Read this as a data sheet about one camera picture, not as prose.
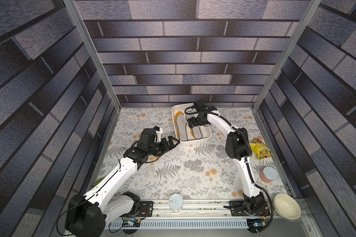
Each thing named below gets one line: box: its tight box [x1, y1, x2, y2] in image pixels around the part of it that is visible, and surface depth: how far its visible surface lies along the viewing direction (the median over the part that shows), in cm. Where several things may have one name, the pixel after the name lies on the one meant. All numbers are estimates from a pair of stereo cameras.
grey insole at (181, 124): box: [176, 113, 188, 142], surface depth 105 cm
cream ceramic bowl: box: [272, 193, 302, 220], surface depth 74 cm
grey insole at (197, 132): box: [191, 125, 203, 140], surface depth 102 cm
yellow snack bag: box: [249, 142, 274, 160], surface depth 94 cm
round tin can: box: [259, 166, 279, 184], surface depth 82 cm
